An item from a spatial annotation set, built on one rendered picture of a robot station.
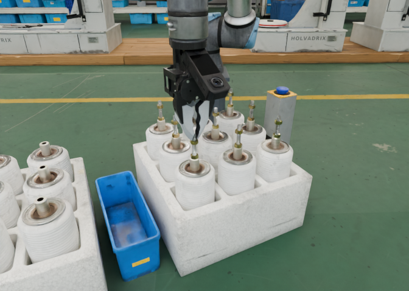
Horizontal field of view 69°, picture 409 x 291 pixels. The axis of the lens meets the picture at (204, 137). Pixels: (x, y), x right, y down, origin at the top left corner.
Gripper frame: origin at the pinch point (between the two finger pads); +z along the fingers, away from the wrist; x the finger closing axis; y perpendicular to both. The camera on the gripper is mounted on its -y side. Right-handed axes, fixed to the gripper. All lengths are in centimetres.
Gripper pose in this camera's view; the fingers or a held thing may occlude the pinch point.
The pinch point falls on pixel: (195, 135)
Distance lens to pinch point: 64.8
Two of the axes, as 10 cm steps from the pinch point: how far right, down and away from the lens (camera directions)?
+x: -8.5, 2.5, -4.6
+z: 0.0, 8.8, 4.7
